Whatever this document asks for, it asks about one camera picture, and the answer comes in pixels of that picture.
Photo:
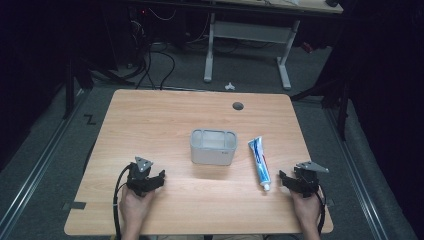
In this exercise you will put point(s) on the dark computer tower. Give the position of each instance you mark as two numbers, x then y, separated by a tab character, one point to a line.
138	33

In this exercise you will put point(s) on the black tape strip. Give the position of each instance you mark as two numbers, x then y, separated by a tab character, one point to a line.
77	205

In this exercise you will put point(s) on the desk with white legs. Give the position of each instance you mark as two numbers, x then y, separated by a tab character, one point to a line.
250	31

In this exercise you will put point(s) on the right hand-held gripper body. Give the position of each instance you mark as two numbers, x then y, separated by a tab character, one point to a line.
308	181

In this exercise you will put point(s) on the grey compartment holder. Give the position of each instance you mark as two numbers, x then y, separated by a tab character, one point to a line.
213	151

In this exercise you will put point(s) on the metal floor rail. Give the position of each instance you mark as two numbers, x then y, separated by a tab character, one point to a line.
36	166
356	173

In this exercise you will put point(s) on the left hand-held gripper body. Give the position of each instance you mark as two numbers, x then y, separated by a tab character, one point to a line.
138	180

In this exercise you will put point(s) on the small white floor object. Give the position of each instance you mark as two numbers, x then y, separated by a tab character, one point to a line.
229	86

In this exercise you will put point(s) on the small red object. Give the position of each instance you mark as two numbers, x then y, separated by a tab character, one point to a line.
307	47

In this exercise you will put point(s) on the white and blue toothpaste tube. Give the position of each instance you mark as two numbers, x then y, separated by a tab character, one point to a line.
260	163

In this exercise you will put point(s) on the black metal stand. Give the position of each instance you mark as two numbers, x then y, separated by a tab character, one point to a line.
341	110

